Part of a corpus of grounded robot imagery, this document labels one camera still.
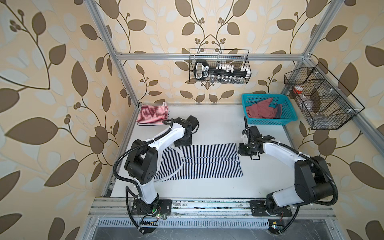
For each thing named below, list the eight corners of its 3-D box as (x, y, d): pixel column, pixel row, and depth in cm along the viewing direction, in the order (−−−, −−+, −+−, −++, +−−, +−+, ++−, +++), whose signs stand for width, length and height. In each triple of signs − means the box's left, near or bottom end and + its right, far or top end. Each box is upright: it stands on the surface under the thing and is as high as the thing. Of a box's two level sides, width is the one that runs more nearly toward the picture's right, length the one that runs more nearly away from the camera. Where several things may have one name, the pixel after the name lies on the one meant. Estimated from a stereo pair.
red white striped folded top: (137, 123, 110) (136, 120, 107) (143, 104, 122) (142, 102, 119) (167, 123, 110) (167, 120, 107) (170, 104, 122) (170, 102, 119)
